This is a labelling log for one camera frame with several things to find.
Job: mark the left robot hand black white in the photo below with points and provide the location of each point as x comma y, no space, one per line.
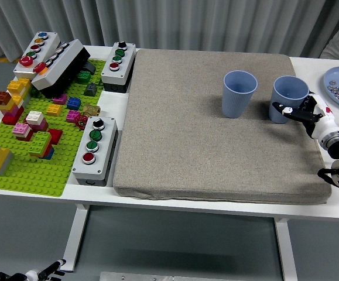
50,267

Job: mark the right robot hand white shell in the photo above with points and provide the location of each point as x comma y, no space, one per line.
323,123

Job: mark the blue ribbed plastic cup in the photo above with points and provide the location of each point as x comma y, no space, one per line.
286,90
235,102

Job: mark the white table leg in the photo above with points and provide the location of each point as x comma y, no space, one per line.
72,240
286,251

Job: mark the green lego baseplate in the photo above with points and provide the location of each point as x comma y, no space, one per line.
40,175

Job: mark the green orange lego brick stack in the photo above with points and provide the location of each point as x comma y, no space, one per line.
40,143

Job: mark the grey button box black knob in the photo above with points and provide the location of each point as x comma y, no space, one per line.
94,146
118,60

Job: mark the red lego brick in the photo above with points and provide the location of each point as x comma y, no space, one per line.
56,136

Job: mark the grey-brown fabric mat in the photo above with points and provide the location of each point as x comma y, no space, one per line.
186,131

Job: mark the pink white lego brick stack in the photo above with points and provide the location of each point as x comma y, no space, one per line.
22,130

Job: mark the white magenta lego brick stack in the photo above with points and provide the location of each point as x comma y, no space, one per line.
36,118

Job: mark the small yellow lego brick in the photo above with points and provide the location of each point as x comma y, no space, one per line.
54,110

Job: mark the yellow pink red brick tower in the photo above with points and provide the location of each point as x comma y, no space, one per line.
12,112

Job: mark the blue lego brick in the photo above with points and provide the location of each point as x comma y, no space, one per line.
74,103

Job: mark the brown lego brick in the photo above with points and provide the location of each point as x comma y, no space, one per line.
1,97

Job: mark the dark grey sloped brick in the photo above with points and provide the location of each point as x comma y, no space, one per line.
90,89

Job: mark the yellow white lego brick stack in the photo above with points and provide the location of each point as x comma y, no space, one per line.
18,85

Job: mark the grey pleated curtain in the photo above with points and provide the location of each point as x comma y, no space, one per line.
157,23

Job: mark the tilted grey black button box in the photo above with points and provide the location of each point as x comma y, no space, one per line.
58,68

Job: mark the black curved lego piece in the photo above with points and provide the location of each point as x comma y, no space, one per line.
89,67

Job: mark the grey five-button control box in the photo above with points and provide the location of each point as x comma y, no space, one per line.
37,47

